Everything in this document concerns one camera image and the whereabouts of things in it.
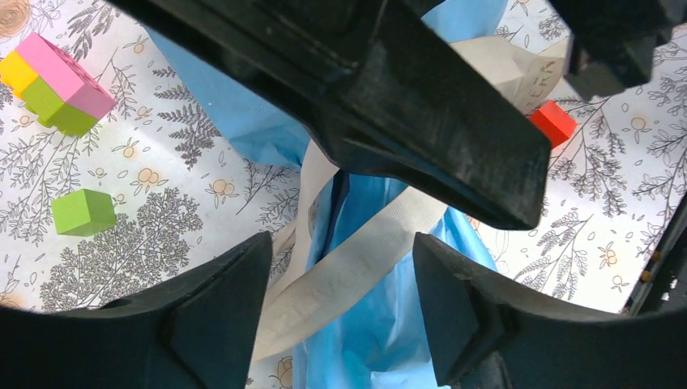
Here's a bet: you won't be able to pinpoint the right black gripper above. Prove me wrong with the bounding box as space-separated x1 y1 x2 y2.
548 0 686 100

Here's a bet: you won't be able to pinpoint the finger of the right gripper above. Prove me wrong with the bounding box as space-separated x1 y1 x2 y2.
117 0 551 230

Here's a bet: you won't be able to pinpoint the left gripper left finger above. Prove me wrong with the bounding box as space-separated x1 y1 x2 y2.
1 233 272 388

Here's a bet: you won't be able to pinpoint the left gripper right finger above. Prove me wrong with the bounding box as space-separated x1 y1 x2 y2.
412 233 686 388

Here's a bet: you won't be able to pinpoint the cream printed ribbon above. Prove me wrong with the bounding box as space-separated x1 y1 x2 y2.
252 36 568 362

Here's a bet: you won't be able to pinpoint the red block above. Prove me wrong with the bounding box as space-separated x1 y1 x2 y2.
529 100 578 149

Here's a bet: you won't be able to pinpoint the small green cube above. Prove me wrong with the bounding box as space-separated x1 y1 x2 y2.
51 189 117 237

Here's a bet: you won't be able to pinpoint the stacked coloured toy blocks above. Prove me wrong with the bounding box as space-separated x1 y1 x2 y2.
1 32 116 137

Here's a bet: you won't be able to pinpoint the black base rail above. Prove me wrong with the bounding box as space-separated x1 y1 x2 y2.
623 198 686 316

